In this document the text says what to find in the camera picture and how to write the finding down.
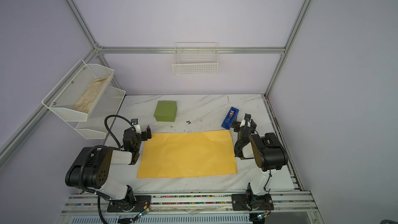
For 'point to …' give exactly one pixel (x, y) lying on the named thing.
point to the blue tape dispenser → (230, 117)
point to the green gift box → (166, 111)
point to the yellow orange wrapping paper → (187, 153)
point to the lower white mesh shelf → (100, 119)
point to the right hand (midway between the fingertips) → (241, 117)
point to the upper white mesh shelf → (76, 91)
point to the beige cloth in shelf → (84, 102)
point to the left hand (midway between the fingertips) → (140, 128)
